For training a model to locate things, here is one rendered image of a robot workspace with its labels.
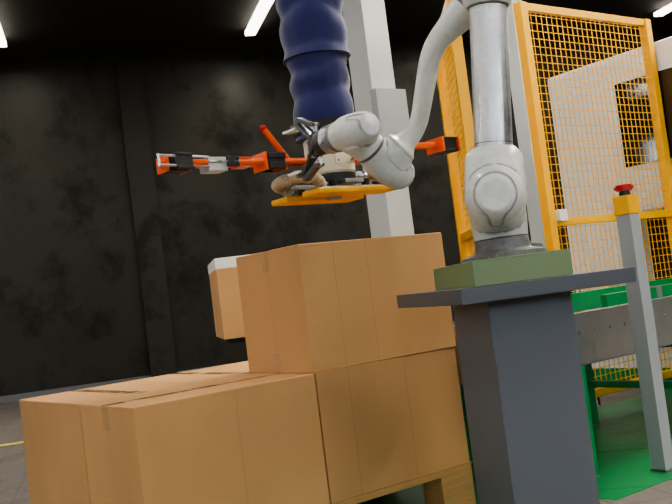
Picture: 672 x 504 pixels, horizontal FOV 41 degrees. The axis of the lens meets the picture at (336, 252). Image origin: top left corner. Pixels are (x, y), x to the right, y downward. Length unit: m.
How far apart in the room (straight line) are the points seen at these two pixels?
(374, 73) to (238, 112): 6.87
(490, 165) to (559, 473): 0.85
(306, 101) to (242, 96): 8.38
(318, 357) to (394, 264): 0.43
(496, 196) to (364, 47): 2.48
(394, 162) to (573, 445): 0.93
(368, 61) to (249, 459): 2.53
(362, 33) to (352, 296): 2.10
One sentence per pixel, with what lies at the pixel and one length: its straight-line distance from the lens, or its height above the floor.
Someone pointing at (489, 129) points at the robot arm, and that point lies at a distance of 2.36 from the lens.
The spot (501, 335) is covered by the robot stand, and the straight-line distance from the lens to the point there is 2.43.
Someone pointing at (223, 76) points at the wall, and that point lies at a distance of 11.48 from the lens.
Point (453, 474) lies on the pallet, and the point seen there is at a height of 0.12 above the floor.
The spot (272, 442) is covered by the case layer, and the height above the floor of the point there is 0.37.
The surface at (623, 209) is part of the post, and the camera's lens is 3.40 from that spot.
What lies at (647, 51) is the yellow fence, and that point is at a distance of 5.47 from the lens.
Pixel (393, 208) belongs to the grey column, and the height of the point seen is 1.17.
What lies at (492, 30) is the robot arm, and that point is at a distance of 2.42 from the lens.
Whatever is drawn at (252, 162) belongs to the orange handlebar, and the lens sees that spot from 2.92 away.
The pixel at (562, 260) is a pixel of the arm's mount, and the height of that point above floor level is 0.79.
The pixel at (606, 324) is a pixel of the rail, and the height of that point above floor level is 0.54.
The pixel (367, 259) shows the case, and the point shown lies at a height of 0.87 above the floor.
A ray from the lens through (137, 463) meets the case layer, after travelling 2.50.
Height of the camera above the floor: 0.78
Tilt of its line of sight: 3 degrees up
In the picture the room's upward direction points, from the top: 7 degrees counter-clockwise
